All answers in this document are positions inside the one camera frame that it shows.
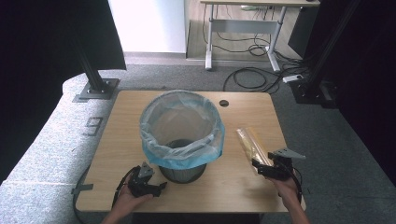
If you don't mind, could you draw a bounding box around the black computer case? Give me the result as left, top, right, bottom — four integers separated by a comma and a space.
287, 6, 321, 60

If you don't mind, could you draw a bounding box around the person's left hand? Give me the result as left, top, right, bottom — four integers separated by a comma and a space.
115, 184, 154, 214

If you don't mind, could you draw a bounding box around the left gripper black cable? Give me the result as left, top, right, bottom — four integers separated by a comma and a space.
111, 165, 141, 207

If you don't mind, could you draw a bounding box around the black mesh trash bin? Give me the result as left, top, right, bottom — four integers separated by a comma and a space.
138, 89, 226, 184

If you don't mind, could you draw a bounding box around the clear yellowish plastic wrapper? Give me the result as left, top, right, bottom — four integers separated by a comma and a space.
235, 126, 274, 177

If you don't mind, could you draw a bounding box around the white power strip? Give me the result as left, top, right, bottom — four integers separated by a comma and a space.
282, 74, 304, 84

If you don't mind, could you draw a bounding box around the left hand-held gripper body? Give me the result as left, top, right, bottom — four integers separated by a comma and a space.
127, 161, 163, 199

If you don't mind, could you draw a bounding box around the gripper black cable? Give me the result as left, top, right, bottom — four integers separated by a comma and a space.
111, 165, 141, 207
290, 167, 304, 205

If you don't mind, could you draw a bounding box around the person's right hand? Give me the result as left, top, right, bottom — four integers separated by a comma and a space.
268, 175, 303, 203

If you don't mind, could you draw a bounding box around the black floor cables bundle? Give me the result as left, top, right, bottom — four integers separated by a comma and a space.
202, 4, 310, 95

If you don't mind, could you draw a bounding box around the white metal frame desk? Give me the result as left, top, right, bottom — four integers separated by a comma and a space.
199, 0, 321, 73

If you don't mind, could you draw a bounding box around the blue plastic bin liner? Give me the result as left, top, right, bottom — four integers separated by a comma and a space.
138, 89, 226, 171

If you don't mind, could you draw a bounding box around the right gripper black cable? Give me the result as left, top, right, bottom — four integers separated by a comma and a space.
290, 167, 304, 205

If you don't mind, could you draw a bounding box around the black metal stand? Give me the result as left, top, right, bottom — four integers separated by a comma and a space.
289, 0, 363, 105
70, 36, 120, 101

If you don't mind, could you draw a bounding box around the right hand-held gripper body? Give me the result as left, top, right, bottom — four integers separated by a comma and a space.
266, 147, 307, 182

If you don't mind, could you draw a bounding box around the black curtain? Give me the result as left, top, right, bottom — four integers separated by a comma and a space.
0, 0, 127, 185
303, 0, 396, 188

